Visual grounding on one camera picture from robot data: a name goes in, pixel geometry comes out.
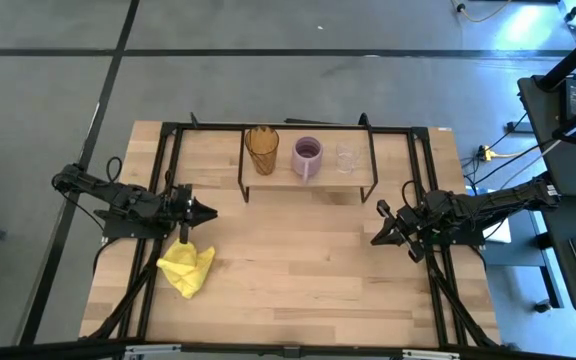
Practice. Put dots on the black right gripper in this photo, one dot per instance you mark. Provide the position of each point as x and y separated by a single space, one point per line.
413 225

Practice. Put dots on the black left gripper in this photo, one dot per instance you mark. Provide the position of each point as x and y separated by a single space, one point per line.
183 207

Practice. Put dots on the amber faceted glass tumbler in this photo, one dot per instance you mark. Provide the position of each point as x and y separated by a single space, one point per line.
262 150

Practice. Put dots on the clear glass mug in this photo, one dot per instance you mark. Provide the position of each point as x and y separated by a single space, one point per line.
347 159

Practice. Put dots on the pink ribbed ceramic mug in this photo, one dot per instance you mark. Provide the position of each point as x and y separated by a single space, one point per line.
307 152

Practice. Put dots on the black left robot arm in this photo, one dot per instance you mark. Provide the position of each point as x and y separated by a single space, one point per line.
128 200

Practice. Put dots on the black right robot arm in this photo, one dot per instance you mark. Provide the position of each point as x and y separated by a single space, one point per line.
493 205

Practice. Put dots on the yellow cloth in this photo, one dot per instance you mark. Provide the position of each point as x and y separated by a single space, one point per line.
183 267

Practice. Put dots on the white paper sheet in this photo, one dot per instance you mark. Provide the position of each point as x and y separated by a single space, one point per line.
500 234

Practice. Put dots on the yellow power strip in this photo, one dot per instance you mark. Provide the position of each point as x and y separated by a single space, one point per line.
485 152

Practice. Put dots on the black caster wheel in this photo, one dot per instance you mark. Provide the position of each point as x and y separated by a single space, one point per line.
543 306

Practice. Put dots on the black desk with keyboard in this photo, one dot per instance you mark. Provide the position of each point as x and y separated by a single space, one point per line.
563 260

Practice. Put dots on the black rig crossbar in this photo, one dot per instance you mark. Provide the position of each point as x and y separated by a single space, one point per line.
43 350

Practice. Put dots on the black rig pole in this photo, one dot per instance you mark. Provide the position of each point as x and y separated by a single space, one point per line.
573 57

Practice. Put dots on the black aluminium table frame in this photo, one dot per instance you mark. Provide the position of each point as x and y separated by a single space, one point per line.
208 127

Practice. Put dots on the wooden shelf with black frame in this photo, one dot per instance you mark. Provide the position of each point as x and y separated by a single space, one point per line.
328 177

